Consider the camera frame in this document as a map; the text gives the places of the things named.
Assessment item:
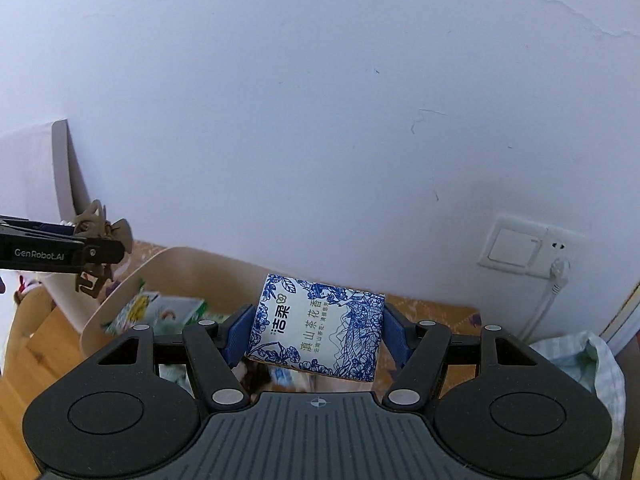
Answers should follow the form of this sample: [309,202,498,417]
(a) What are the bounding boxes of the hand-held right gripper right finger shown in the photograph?
[382,305,546,407]

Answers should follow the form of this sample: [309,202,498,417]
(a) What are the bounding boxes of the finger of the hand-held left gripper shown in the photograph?
[0,215,78,237]
[80,239,126,266]

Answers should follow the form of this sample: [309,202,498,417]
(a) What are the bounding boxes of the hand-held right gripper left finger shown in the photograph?
[89,304,257,407]

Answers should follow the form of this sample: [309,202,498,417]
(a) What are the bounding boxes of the brown hair claw clip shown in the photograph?
[72,199,134,299]

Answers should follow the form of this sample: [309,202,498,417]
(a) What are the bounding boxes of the beige plastic storage bin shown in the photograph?
[80,246,387,401]

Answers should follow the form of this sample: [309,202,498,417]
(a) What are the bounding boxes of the blue white tissue packet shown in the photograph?
[244,273,386,384]

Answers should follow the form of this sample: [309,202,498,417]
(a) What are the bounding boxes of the white green snack packet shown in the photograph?
[102,291,207,337]

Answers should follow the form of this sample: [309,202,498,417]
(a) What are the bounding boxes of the white leaning panel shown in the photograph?
[0,120,95,335]

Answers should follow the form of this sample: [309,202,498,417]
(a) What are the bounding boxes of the light blue blanket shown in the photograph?
[529,329,627,480]

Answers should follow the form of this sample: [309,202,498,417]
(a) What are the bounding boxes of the white wall switch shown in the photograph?
[477,214,549,276]

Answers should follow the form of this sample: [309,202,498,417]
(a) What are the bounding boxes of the white plug with cable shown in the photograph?
[519,257,572,342]

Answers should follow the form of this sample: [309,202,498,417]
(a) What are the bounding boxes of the white wall socket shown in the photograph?
[536,227,586,279]

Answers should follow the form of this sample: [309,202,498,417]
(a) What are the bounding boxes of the wooden door frame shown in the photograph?
[599,280,640,357]

